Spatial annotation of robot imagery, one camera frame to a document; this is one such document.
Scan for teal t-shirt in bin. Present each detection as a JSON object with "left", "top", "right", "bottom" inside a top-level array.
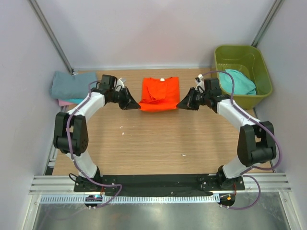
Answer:
[{"left": 219, "top": 69, "right": 257, "bottom": 95}]

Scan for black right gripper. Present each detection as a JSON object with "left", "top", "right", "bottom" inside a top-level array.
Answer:
[{"left": 177, "top": 87, "right": 210, "bottom": 111}]

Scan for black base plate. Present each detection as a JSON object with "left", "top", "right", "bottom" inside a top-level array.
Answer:
[{"left": 73, "top": 173, "right": 246, "bottom": 197}]

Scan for orange t-shirt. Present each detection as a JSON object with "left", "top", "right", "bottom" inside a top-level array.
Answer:
[{"left": 139, "top": 77, "right": 180, "bottom": 112}]

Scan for aluminium frame rail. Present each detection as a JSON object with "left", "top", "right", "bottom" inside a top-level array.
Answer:
[{"left": 30, "top": 172, "right": 291, "bottom": 197}]

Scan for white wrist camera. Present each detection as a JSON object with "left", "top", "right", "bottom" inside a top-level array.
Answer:
[
  {"left": 195, "top": 74, "right": 205, "bottom": 93},
  {"left": 116, "top": 78, "right": 126, "bottom": 91}
]

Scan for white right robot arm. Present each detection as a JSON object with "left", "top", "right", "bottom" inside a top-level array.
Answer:
[{"left": 176, "top": 74, "right": 277, "bottom": 191}]

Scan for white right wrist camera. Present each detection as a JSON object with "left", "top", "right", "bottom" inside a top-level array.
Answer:
[{"left": 195, "top": 74, "right": 205, "bottom": 93}]

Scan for slotted cable duct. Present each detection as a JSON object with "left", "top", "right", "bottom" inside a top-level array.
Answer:
[{"left": 40, "top": 194, "right": 220, "bottom": 204}]

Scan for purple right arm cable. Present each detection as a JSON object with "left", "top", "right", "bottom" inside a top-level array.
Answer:
[{"left": 196, "top": 70, "right": 284, "bottom": 209}]

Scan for pink folded t-shirt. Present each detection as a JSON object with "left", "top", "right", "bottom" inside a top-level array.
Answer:
[{"left": 58, "top": 99, "right": 75, "bottom": 107}]

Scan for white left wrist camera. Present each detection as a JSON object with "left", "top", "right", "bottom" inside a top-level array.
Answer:
[{"left": 116, "top": 78, "right": 126, "bottom": 91}]

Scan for grey-blue folded t-shirt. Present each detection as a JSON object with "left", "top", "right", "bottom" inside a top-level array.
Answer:
[{"left": 49, "top": 71, "right": 97, "bottom": 100}]

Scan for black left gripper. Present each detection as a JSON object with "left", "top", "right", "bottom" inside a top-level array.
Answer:
[{"left": 110, "top": 87, "right": 141, "bottom": 111}]

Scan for turquoise folded t-shirt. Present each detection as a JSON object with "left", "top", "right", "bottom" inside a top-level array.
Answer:
[{"left": 65, "top": 99, "right": 83, "bottom": 104}]

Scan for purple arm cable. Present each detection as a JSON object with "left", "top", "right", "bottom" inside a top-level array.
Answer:
[
  {"left": 196, "top": 70, "right": 284, "bottom": 209},
  {"left": 67, "top": 80, "right": 123, "bottom": 208}
]

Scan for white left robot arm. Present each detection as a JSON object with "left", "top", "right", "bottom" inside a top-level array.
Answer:
[{"left": 53, "top": 74, "right": 140, "bottom": 192}]

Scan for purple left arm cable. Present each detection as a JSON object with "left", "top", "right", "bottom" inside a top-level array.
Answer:
[{"left": 67, "top": 80, "right": 123, "bottom": 208}]

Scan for green plastic bin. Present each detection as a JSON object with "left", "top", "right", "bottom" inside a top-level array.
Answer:
[{"left": 212, "top": 45, "right": 272, "bottom": 110}]

